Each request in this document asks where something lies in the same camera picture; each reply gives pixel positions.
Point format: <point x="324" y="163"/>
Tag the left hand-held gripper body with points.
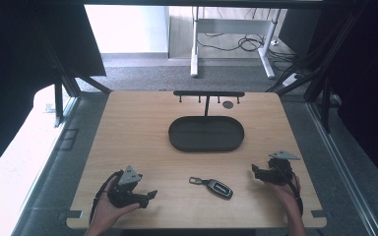
<point x="124" y="191"/>

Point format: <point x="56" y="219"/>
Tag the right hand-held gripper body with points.
<point x="277" y="172"/>

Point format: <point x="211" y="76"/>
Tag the person's right hand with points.
<point x="283" y="195"/>

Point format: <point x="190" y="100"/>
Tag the person's left hand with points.
<point x="106" y="209"/>

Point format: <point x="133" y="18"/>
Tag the black car key fob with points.
<point x="217" y="188"/>

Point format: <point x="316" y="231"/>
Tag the black key rack with tray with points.
<point x="206" y="134"/>

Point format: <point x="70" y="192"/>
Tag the round grey table grommet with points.
<point x="228" y="105"/>

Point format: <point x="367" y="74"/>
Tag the dark floor outlet cover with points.
<point x="69" y="139"/>

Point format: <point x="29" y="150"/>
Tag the white power strip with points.
<point x="291" y="79"/>

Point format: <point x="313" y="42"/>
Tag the black curtain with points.
<point x="16" y="65"/>
<point x="367" y="82"/>

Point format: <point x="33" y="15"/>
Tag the aluminium floor rail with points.
<point x="344" y="170"/>

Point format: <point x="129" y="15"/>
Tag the black metal frame stand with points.
<point x="325" y="98"/>
<point x="59" y="98"/>

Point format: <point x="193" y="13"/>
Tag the white desk frame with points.
<point x="195" y="49"/>

